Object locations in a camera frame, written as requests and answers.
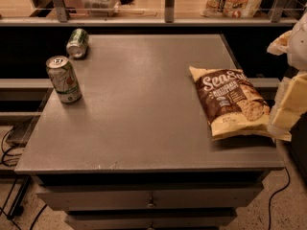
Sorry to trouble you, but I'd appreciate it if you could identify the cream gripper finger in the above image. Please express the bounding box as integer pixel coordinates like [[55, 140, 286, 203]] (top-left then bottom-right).
[[267, 105, 300, 142], [281, 72, 307, 115]]

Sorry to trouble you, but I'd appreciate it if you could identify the brown sea salt chip bag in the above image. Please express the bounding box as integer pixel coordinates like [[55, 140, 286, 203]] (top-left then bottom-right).
[[188, 65, 278, 142]]

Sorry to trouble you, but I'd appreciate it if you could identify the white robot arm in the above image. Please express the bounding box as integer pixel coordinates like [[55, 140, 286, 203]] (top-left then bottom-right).
[[267, 14, 307, 141]]

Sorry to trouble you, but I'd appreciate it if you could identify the colourful snack bag on shelf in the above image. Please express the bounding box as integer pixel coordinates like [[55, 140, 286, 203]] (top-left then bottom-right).
[[201, 0, 262, 18]]

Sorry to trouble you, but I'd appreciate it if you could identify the green soda can lying down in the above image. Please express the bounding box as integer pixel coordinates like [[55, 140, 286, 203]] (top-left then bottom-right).
[[66, 28, 89, 58]]

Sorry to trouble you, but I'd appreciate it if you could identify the white green upright soda can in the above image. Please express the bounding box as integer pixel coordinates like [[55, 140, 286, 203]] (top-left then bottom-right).
[[46, 56, 82, 104]]

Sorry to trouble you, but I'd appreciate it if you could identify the grey drawer cabinet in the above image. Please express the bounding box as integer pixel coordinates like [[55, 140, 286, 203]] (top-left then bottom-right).
[[16, 34, 284, 216]]

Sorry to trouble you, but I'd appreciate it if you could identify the upper drawer with knob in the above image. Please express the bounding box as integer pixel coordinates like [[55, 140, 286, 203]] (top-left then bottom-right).
[[36, 183, 263, 211]]

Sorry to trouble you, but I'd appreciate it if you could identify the drawer with knob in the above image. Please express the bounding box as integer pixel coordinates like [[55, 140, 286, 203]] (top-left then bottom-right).
[[65, 209, 237, 230], [36, 183, 263, 211]]

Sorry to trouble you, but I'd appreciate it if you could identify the clear plastic container on shelf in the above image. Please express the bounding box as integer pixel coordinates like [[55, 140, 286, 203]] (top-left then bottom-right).
[[82, 0, 119, 17]]

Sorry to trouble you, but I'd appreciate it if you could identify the lower drawer with knob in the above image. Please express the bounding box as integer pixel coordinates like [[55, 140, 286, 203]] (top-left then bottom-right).
[[65, 209, 237, 230]]

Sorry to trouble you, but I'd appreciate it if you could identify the black floor cable right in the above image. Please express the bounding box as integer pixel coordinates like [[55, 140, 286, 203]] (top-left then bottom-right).
[[267, 166, 292, 230]]

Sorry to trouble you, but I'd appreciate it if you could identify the metal shelf rail frame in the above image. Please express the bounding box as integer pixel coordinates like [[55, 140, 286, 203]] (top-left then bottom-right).
[[0, 0, 306, 27]]

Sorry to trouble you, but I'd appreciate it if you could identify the black floor cables left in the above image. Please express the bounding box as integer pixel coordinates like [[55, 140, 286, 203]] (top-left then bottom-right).
[[0, 118, 49, 230]]

